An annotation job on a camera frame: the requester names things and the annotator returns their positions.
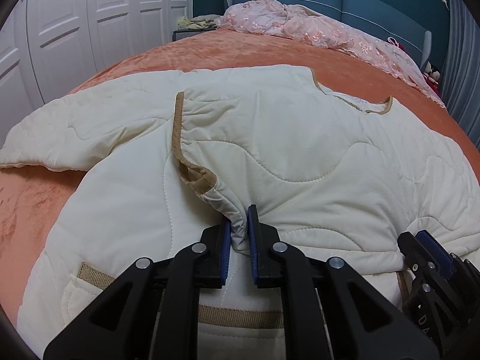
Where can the cream quilted jacket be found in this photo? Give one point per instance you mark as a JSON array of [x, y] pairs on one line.
[[168, 154]]

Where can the red plush doll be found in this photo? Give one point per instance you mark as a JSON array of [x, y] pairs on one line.
[[432, 76]]

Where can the yellowish items on nightstand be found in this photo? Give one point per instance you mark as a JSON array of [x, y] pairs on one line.
[[206, 22]]

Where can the pink floral quilt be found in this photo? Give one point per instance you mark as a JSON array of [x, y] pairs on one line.
[[300, 23]]

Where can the orange plush bed cover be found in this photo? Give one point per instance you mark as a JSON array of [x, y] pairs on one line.
[[32, 196]]

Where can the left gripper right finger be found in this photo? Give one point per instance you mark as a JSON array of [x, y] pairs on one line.
[[329, 310]]

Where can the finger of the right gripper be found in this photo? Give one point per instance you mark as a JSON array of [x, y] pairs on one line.
[[418, 259], [440, 256]]

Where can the blue-grey curtain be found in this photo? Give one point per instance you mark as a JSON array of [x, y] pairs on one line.
[[460, 80]]

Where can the white wardrobe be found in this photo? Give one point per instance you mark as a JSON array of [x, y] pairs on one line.
[[49, 47]]

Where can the dark bedside table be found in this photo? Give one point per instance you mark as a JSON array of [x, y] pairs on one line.
[[180, 34]]

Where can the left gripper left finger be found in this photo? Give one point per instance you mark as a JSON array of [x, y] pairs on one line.
[[151, 310]]

